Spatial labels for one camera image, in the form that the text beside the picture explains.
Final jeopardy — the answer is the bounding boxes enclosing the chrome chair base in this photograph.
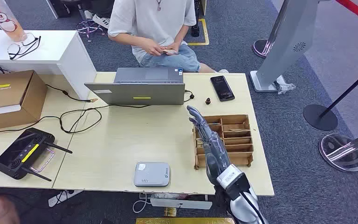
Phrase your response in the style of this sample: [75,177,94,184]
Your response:
[75,3,106,42]

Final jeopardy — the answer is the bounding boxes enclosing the chrome stanchion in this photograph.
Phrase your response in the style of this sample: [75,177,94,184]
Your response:
[318,127,358,173]
[252,0,291,59]

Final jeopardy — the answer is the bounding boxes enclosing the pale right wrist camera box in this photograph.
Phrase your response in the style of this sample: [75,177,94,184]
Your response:
[216,164,244,190]

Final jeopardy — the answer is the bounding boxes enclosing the long looped black cable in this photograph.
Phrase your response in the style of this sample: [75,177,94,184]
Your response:
[0,104,151,135]

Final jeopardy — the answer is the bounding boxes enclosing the grey laptop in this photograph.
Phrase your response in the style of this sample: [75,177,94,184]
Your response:
[84,67,186,106]

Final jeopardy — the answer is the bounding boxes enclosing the brown cardboard box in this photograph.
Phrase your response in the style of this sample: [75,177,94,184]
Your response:
[0,70,48,131]

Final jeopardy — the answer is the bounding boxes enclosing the snowman print cup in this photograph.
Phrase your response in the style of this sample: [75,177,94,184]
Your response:
[0,0,28,43]

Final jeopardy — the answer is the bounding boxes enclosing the white power strip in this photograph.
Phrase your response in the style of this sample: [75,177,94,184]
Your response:
[48,189,84,208]

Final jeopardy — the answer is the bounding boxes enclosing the black device with antennas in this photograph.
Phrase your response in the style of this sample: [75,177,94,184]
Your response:
[0,127,73,182]

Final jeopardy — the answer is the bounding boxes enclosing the clear plastic wrap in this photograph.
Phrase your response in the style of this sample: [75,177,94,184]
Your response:
[273,75,296,95]

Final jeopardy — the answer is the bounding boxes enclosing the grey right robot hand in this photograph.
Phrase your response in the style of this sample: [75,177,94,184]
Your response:
[186,105,232,186]

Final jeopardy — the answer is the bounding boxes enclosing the black framed glasses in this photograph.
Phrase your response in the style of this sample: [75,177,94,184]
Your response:
[7,33,41,61]

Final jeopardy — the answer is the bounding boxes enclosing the person's right hand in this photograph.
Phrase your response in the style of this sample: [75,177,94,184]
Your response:
[140,38,165,57]

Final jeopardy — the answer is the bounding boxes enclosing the grey card reader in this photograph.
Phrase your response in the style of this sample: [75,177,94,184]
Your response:
[133,161,171,188]

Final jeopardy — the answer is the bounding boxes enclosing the black cable with plug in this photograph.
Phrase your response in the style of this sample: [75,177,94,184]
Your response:
[45,83,99,104]

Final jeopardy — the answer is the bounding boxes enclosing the white counter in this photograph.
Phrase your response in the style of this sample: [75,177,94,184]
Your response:
[0,30,97,100]

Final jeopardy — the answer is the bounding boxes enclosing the wooden card organizer box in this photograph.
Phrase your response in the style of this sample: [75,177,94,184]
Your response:
[193,114,255,170]

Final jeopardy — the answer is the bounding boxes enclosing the black stanchion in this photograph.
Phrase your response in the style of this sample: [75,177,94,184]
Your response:
[303,62,358,132]

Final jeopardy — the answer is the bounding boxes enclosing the black stand leg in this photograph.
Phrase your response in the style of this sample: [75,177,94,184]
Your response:
[191,0,201,38]

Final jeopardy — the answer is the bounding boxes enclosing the person's left hand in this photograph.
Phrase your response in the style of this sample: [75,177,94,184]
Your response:
[166,41,181,55]

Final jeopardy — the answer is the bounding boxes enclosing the worn yellow floor tape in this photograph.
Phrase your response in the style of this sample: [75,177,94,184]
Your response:
[136,217,236,224]

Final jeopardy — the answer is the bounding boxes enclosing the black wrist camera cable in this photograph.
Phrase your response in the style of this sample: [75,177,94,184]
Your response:
[240,191,266,224]

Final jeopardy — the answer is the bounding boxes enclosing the tall kiosk stand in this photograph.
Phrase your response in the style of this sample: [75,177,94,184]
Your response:
[249,0,322,93]

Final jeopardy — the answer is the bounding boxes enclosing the white cable loop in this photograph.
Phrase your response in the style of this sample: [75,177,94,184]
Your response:
[132,194,150,214]

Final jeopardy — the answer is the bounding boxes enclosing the black smartphone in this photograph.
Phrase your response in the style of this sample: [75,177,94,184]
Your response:
[210,75,235,102]

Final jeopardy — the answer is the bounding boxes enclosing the white plate under desk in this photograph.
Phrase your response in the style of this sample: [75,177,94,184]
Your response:
[150,197,213,210]

